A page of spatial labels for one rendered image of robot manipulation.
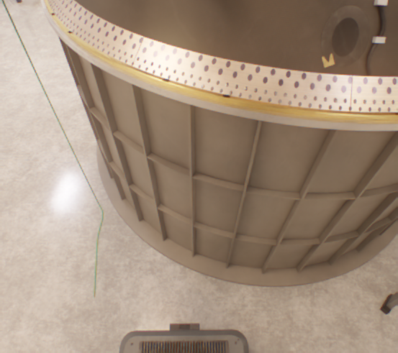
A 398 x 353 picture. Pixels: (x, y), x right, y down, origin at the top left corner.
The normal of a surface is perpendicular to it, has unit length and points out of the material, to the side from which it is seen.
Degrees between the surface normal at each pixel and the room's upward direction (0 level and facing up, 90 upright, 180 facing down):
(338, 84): 43
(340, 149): 90
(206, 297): 0
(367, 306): 0
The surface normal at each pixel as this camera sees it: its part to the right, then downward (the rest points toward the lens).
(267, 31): -0.23, 0.35
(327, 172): 0.00, 0.77
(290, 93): -0.12, 0.04
